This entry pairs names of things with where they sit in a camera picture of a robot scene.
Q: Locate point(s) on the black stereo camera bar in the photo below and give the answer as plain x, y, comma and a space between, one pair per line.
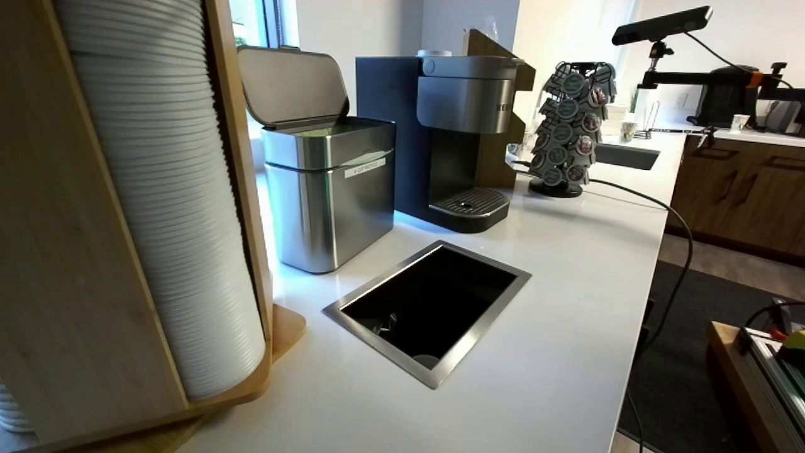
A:
661, 25

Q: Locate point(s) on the black sink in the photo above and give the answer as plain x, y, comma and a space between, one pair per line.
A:
627, 156

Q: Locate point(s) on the black and silver coffee machine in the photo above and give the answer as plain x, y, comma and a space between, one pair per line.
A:
454, 101

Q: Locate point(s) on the wooden coffee cup holder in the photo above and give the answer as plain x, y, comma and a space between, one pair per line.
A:
65, 293

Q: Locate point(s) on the brown wooden cabinet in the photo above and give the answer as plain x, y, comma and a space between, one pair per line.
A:
737, 201

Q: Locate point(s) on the window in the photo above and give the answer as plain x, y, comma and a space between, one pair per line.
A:
265, 20

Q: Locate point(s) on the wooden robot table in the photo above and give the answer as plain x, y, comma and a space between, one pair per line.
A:
737, 394

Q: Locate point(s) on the steel framed counter chute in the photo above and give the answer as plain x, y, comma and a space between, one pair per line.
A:
427, 305

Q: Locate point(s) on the coffee pod carousel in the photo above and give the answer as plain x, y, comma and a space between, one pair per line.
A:
571, 126

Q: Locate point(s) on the stainless steel trash bin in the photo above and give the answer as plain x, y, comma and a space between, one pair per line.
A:
328, 201

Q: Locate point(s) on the black floor mat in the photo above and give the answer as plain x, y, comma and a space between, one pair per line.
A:
695, 379

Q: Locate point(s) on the paper cup stack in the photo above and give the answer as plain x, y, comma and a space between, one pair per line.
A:
10, 412

